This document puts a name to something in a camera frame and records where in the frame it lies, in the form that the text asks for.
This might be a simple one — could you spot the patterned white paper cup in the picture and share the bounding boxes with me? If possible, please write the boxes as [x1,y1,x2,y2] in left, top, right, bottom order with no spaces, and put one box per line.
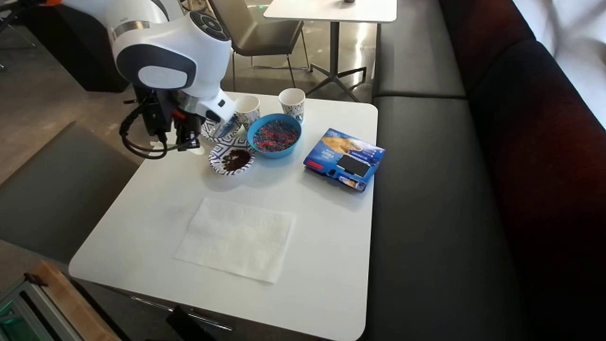
[277,87,307,123]
[233,95,262,125]

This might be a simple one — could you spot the black robot stand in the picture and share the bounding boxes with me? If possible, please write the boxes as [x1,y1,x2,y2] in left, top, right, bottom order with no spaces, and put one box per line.
[165,303,218,341]

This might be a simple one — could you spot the metal framed tray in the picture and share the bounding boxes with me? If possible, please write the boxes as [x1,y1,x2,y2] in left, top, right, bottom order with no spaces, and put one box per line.
[0,281,84,341]

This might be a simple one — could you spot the wooden board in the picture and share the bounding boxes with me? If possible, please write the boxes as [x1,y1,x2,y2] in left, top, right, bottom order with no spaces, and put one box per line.
[25,260,122,341]

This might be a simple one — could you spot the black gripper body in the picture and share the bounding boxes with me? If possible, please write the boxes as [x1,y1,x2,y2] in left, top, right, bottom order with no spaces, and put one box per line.
[133,84,205,152]

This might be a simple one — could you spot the white side table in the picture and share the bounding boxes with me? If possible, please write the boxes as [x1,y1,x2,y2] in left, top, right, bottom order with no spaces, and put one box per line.
[264,0,400,101]

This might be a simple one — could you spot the black and blue cabinet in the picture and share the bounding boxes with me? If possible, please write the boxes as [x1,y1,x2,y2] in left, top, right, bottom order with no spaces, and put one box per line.
[12,0,131,95]

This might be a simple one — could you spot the grey upholstered ottoman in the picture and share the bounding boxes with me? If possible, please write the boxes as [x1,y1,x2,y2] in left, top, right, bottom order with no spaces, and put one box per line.
[0,121,142,265]

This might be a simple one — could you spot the black bench seat cushion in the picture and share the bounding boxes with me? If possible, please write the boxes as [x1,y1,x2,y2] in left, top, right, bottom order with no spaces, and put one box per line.
[375,0,468,101]
[362,93,538,341]

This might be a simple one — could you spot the black white bowl with sachets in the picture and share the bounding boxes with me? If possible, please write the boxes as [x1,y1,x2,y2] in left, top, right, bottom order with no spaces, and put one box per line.
[199,114,250,146]

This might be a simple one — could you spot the blue bowl with candy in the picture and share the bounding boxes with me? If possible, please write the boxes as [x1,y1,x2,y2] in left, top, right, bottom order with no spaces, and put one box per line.
[247,112,303,159]

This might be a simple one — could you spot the grey chair with metal legs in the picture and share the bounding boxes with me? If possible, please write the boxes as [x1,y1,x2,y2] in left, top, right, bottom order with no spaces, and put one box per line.
[211,0,313,91]

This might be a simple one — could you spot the blue cardboard box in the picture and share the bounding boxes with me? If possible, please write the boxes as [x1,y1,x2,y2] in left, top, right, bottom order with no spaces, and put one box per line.
[303,127,387,193]

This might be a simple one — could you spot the dark bench sofa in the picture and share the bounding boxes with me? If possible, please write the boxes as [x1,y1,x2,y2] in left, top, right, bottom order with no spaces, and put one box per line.
[438,0,606,341]

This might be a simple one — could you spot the black white bowl dark contents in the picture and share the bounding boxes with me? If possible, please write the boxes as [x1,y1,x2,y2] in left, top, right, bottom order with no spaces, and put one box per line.
[209,142,256,176]

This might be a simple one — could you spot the white paper napkin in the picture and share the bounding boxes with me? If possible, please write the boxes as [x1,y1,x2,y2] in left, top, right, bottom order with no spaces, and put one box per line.
[175,195,300,286]

